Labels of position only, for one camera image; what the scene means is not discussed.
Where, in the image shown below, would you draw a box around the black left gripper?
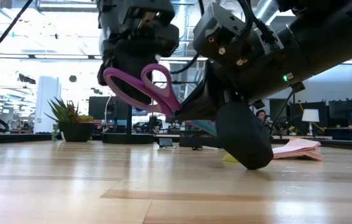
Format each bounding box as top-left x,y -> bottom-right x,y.
96,0 -> 180,106

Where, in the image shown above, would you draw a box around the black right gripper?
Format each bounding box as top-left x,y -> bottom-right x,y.
175,2 -> 289,122

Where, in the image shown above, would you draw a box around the yellow eraser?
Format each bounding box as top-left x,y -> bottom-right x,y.
222,153 -> 239,163

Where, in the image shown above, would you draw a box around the green pencil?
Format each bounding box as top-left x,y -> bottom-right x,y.
188,120 -> 218,137

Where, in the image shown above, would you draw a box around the pink sticky note pad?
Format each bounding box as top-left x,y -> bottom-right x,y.
271,138 -> 324,162

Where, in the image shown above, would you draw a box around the purple handled scissors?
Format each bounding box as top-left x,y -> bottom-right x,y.
102,63 -> 183,118

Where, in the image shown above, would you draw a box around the black mesh desk organizer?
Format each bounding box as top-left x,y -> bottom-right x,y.
178,130 -> 220,149

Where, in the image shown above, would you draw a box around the person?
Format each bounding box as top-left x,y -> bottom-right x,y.
255,109 -> 270,124

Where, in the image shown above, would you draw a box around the small white shade lamp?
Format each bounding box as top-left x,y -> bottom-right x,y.
301,108 -> 320,137

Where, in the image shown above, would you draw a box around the white globe table lamp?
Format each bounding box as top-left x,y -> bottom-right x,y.
102,104 -> 155,145

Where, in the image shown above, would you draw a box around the potted succulent plant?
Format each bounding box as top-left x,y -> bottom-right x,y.
44,96 -> 96,143

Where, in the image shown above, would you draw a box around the small grey object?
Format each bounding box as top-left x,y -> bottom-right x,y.
158,137 -> 175,149

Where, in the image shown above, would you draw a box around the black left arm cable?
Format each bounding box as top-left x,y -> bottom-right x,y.
0,0 -> 34,67

